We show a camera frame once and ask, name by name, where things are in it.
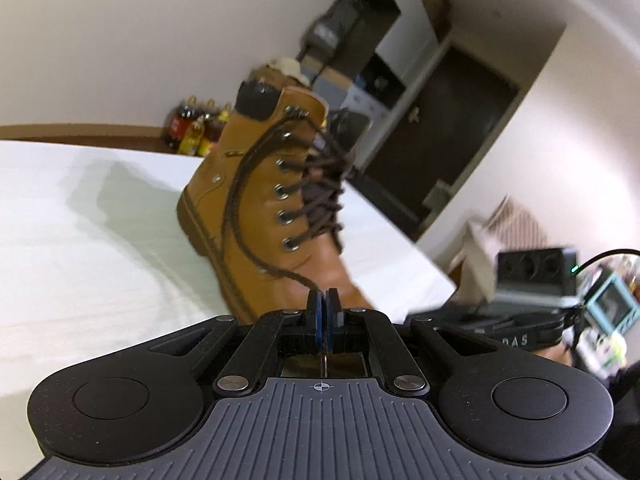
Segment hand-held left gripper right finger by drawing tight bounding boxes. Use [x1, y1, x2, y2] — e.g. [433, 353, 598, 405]
[326, 288, 501, 397]

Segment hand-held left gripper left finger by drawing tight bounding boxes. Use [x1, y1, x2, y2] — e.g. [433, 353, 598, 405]
[145, 291, 326, 397]

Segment tan leather boot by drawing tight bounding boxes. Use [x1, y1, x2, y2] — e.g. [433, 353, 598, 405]
[176, 80, 381, 326]

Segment beige quilted blanket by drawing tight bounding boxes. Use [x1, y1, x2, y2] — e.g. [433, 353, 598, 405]
[467, 195, 548, 306]

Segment teal framed small screen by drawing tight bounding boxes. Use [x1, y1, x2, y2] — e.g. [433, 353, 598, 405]
[585, 275, 640, 337]

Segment person's dark clothing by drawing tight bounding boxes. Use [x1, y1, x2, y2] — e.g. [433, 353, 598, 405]
[595, 355, 640, 480]

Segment dark wooden door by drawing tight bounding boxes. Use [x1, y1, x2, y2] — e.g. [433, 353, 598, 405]
[360, 42, 521, 241]

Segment cluster of cooking oil bottles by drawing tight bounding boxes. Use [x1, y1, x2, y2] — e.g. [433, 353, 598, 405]
[165, 95, 233, 158]

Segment cream straw hat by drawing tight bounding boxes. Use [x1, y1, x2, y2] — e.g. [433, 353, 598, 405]
[250, 57, 311, 88]

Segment white side table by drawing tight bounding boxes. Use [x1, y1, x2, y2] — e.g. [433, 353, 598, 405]
[0, 140, 458, 401]

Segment dark grey appliance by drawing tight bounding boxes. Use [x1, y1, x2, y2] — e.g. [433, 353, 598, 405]
[300, 0, 372, 77]

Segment black camera cable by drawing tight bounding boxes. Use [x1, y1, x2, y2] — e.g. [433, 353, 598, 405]
[575, 247, 640, 281]

